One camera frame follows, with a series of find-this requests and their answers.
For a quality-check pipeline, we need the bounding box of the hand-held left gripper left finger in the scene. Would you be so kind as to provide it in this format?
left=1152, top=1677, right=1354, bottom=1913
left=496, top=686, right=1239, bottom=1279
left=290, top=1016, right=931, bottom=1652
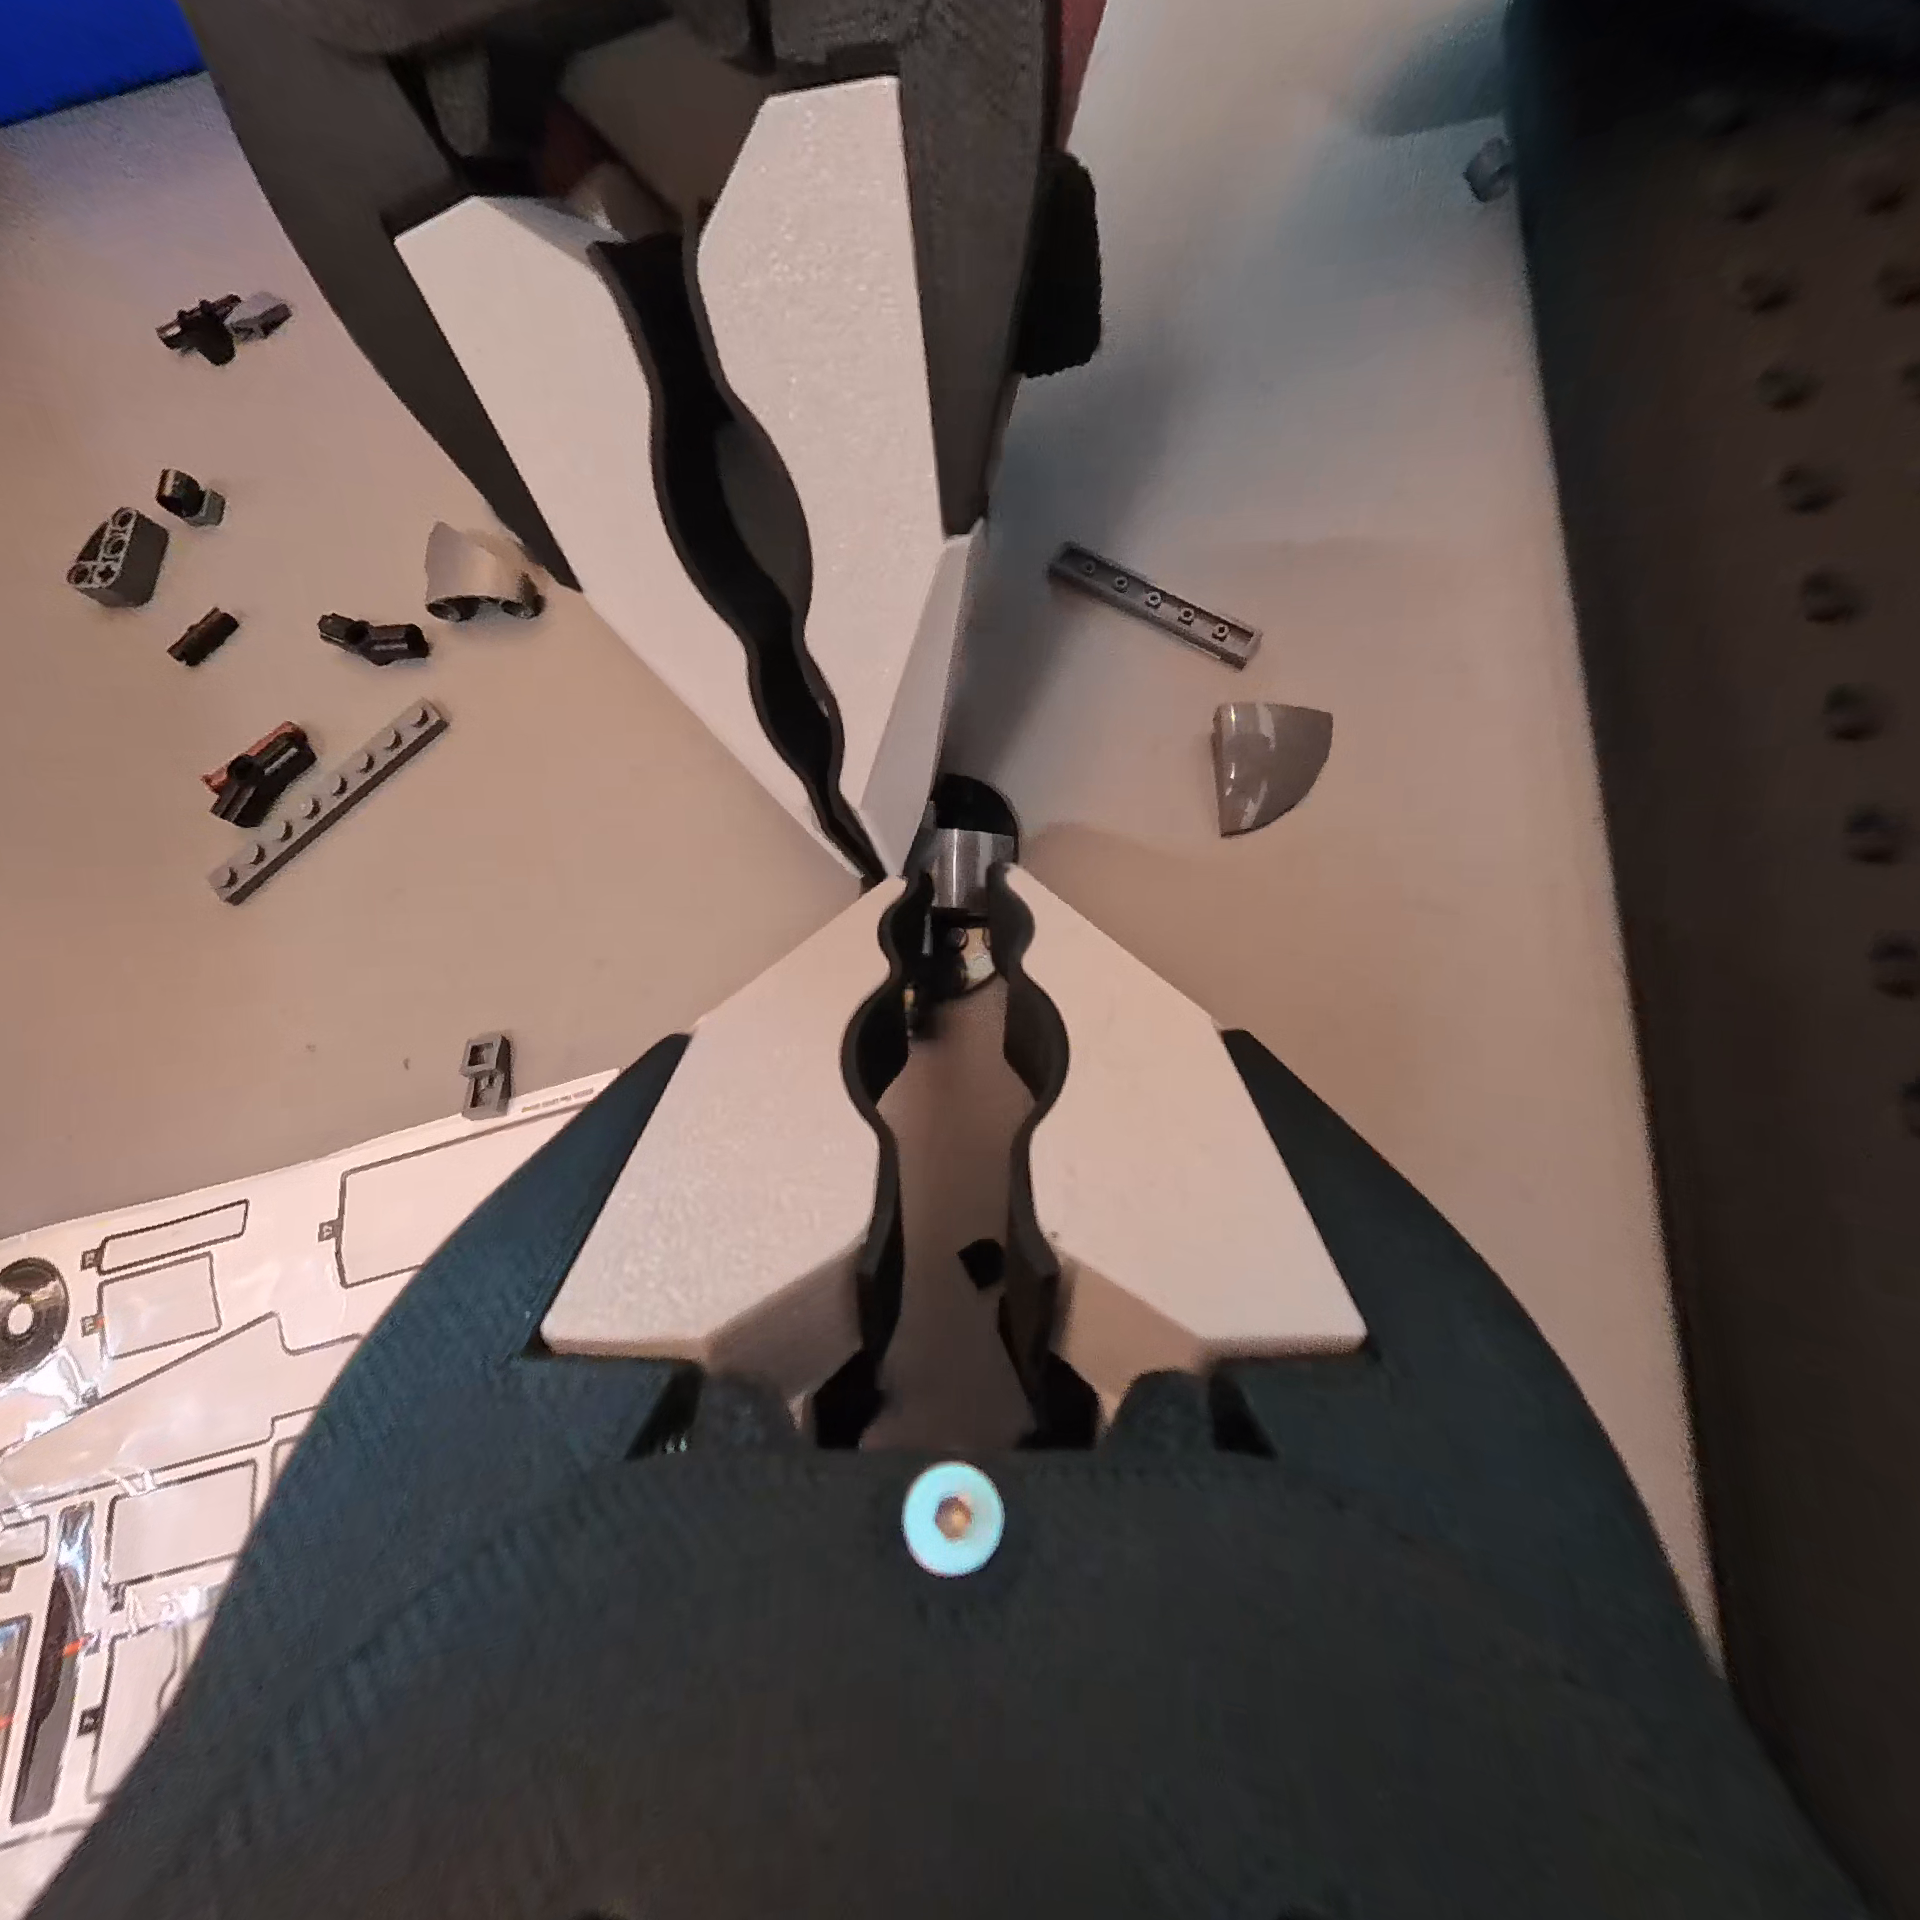
left=537, top=870, right=929, bottom=1445

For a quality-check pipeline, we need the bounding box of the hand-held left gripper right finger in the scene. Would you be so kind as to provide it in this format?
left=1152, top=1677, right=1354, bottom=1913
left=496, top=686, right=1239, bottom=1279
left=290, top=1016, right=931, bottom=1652
left=994, top=865, right=1369, bottom=1445

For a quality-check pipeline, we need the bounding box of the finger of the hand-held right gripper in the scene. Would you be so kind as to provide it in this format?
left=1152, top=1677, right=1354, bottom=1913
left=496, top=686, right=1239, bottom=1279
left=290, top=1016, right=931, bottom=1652
left=392, top=191, right=895, bottom=881
left=696, top=76, right=992, bottom=881

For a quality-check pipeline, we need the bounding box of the black plate lego assembly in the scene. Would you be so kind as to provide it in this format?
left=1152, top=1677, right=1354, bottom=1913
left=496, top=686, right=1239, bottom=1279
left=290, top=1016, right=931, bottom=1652
left=897, top=768, right=1025, bottom=1040

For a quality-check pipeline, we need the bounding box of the lego sticker sheet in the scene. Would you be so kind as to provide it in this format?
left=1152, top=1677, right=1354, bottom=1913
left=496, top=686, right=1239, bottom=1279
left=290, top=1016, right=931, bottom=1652
left=0, top=1065, right=627, bottom=1826

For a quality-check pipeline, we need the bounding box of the grey curved lego slope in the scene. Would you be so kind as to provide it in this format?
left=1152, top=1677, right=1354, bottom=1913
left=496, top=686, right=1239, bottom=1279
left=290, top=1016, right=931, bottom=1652
left=423, top=518, right=549, bottom=623

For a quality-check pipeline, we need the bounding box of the long light grey lego plate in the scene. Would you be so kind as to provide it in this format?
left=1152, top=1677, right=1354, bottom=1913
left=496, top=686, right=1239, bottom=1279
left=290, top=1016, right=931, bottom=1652
left=209, top=698, right=453, bottom=910

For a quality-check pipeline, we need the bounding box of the dark grey thick lego liftarm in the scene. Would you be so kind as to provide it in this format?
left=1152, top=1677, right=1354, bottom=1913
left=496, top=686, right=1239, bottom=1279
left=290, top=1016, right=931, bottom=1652
left=62, top=508, right=175, bottom=607

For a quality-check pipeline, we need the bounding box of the grey quarter dome lego piece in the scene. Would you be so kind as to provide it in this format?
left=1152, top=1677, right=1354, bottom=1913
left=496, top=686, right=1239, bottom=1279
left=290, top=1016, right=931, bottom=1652
left=1208, top=698, right=1336, bottom=841

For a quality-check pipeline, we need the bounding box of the grey grooved lego plate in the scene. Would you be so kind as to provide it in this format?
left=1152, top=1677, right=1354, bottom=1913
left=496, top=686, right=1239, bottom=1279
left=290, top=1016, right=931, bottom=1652
left=1047, top=542, right=1264, bottom=668

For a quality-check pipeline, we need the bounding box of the black connector with grey band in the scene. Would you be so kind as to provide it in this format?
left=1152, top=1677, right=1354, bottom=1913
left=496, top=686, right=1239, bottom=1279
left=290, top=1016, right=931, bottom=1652
left=161, top=287, right=298, bottom=361

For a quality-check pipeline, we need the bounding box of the black connector with brown axle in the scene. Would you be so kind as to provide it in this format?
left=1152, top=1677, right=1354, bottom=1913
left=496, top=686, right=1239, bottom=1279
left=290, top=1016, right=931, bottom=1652
left=202, top=722, right=318, bottom=824

